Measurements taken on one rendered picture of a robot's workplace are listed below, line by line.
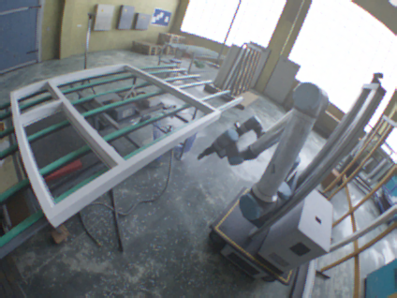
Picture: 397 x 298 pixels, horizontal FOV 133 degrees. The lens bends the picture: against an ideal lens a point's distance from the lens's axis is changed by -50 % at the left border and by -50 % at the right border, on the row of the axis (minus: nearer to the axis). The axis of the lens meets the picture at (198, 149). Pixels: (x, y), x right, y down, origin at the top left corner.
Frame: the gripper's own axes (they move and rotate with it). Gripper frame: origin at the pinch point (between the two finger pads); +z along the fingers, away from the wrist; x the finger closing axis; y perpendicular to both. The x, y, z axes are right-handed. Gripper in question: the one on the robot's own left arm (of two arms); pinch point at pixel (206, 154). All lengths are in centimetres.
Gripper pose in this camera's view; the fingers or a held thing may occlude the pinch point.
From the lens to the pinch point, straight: 128.9
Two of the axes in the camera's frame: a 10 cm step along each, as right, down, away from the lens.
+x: -7.5, 3.3, -5.8
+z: -4.5, 3.9, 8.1
